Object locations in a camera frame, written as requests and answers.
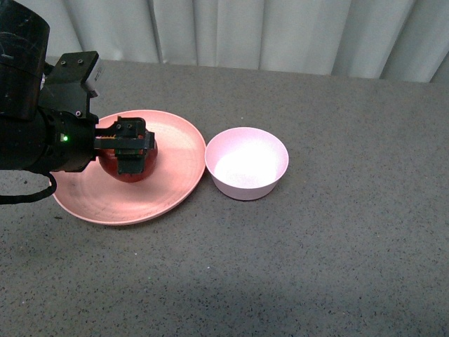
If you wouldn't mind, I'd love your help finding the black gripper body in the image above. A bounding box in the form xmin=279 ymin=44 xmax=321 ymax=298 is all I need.
xmin=1 ymin=51 xmax=99 ymax=173

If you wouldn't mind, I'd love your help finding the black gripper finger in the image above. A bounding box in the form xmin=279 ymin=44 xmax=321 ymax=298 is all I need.
xmin=94 ymin=131 xmax=155 ymax=174
xmin=95 ymin=116 xmax=146 ymax=139

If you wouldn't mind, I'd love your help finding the red apple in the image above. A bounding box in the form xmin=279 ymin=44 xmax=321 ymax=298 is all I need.
xmin=98 ymin=143 xmax=159 ymax=183

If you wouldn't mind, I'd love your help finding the pale pink bowl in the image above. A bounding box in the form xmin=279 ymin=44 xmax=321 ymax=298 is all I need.
xmin=205 ymin=127 xmax=289 ymax=201

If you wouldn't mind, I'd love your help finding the pink round plate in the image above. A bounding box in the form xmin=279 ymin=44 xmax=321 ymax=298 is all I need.
xmin=53 ymin=110 xmax=206 ymax=225

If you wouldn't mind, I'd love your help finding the grey-white curtain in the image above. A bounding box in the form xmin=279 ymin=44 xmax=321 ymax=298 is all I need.
xmin=34 ymin=1 xmax=448 ymax=83

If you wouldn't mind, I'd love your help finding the black cable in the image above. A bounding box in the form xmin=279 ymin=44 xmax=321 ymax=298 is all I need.
xmin=0 ymin=171 xmax=58 ymax=205

